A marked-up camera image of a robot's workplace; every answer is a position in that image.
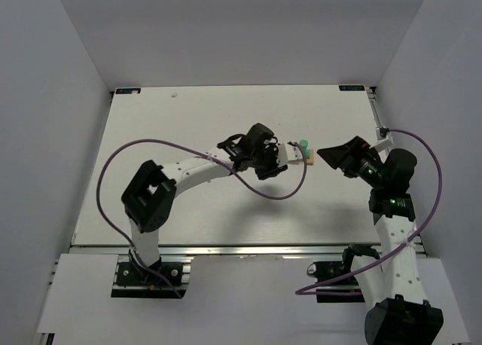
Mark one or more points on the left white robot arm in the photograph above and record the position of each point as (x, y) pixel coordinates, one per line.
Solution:
(150, 195)

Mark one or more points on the left blue corner label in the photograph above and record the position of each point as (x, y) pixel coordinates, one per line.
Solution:
(127, 91)

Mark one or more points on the right blue corner label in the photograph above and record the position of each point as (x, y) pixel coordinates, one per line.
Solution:
(351, 87)

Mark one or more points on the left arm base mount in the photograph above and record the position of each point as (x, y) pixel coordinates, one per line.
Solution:
(167, 279)

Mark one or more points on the green cylinder block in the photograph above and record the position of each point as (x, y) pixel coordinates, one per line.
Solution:
(304, 144)

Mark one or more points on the blue corner label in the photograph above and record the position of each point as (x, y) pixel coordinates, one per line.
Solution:
(351, 87)
(127, 91)

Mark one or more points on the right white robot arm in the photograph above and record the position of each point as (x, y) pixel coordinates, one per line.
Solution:
(399, 311)

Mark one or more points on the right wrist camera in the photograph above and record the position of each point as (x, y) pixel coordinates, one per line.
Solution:
(384, 140)

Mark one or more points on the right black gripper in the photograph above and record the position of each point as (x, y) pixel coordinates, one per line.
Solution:
(350, 161)

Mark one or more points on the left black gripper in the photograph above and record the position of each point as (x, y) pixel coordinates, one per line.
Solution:
(269, 164)

